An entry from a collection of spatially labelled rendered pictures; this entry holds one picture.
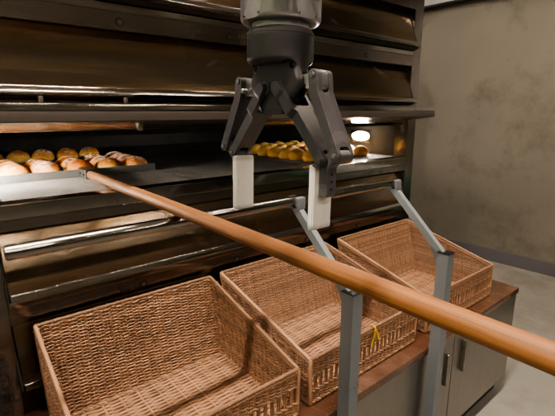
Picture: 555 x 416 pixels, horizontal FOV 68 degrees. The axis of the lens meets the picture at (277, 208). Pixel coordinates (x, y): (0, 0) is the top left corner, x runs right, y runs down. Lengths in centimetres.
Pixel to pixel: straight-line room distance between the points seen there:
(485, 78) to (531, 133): 65
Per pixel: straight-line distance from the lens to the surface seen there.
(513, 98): 432
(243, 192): 55
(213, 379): 143
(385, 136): 234
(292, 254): 64
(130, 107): 116
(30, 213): 127
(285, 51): 46
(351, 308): 112
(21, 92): 114
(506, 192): 437
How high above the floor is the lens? 141
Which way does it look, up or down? 13 degrees down
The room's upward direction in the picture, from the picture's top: straight up
